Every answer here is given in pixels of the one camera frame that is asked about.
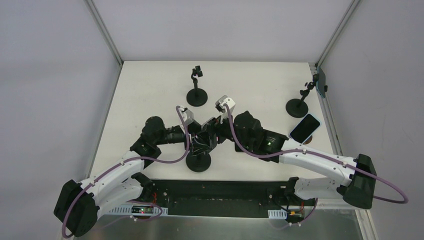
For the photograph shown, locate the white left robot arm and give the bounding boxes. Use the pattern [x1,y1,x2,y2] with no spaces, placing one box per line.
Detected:
[53,113,204,239]

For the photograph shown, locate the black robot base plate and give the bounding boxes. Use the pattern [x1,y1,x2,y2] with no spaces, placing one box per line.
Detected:
[135,179,301,218]

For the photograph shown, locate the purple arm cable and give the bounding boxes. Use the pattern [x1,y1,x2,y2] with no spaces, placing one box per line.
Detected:
[223,103,409,229]
[61,105,191,239]

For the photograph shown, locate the blue phone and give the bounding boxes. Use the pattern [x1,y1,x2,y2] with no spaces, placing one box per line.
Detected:
[315,66,328,99]

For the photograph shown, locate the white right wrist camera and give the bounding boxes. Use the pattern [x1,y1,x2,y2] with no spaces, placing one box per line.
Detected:
[215,95,236,124]

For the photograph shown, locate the white slotted cable duct left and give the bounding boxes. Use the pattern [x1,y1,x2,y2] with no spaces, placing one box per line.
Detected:
[107,204,169,217]

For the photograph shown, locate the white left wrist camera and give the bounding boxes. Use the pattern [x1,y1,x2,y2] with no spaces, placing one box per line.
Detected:
[177,106,195,129]

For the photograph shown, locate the white slotted cable duct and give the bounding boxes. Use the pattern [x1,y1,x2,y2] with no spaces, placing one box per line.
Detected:
[107,204,169,217]
[267,209,288,220]

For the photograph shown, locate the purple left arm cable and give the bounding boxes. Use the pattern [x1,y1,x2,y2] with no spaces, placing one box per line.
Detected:
[61,105,191,239]

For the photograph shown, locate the black phone stand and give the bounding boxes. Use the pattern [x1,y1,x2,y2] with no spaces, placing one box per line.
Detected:
[185,146,212,173]
[186,65,208,107]
[285,73,320,118]

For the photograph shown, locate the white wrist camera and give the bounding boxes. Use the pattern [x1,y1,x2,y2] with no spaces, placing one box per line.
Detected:
[215,95,236,124]
[177,106,195,129]

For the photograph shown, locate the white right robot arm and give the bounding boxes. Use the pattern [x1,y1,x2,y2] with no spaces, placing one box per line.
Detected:
[198,111,377,210]

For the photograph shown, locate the blue-cased phone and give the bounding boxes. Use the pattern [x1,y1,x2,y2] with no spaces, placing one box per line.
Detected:
[289,113,322,144]

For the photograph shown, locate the white slotted cable duct right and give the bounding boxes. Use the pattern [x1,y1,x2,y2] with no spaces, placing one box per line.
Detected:
[267,209,288,220]

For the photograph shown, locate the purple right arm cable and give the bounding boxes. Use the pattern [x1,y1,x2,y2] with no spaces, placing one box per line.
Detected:
[223,103,409,229]

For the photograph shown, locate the silver phone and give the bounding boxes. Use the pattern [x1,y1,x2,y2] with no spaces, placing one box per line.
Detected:
[198,122,218,153]

